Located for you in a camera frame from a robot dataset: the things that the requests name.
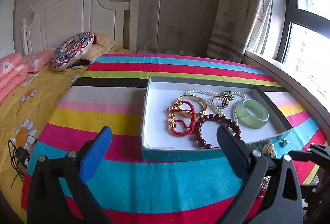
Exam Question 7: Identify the pearl earring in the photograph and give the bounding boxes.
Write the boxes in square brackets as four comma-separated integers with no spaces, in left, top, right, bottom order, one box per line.
[280,139,289,147]

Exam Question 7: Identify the multicolour stone bead bracelet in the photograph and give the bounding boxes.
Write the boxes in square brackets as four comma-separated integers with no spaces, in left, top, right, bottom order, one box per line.
[248,138,278,159]

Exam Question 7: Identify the dark red bead bracelet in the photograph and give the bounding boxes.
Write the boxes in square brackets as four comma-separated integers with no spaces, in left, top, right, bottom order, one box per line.
[193,113,243,150]

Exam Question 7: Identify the white pearl necklace green beads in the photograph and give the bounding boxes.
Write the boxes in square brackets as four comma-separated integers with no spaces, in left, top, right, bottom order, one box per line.
[185,89,247,123]

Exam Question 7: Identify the silver rhinestone brooch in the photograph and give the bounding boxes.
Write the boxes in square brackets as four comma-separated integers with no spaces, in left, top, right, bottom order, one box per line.
[257,177,271,198]

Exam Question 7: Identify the teal jewelry box tray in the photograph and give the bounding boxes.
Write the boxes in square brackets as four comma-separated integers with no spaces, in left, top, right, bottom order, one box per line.
[141,76,292,162]

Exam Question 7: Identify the green jade bangle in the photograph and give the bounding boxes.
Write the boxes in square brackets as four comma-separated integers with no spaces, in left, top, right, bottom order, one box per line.
[236,98,269,129]

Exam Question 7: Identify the dark framed window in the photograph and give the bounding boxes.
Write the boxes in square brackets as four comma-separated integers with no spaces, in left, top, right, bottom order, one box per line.
[276,0,329,98]

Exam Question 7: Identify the gold bangle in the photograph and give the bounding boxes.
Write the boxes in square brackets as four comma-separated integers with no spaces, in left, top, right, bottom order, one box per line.
[175,94,207,118]

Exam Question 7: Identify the striped colourful tablecloth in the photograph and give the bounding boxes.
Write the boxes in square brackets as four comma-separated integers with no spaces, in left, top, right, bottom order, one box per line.
[21,54,327,223]

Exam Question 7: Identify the pink folded blanket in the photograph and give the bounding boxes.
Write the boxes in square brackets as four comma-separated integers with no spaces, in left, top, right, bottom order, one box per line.
[1,49,56,103]

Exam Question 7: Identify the beige patterned curtain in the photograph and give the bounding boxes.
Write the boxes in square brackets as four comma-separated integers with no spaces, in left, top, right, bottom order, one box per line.
[206,0,286,62]

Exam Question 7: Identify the white nightstand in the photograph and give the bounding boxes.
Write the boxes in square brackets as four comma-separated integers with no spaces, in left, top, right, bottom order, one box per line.
[137,49,196,56]

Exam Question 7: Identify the round patterned cushion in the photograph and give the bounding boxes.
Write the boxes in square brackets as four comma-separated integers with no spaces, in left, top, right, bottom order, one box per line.
[50,32,95,71]

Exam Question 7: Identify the beige plush pillow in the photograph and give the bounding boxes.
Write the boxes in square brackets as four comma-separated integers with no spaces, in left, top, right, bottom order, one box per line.
[86,32,119,59]

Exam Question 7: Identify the white bed headboard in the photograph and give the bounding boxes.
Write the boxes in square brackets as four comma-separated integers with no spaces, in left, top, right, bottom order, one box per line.
[21,0,140,55]

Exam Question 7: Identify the black white flower ring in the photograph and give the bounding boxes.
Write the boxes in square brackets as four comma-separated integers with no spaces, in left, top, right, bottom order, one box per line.
[211,90,236,109]

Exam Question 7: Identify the red cord bracelet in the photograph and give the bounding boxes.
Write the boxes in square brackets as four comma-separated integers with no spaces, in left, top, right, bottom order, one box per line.
[166,99,198,138]

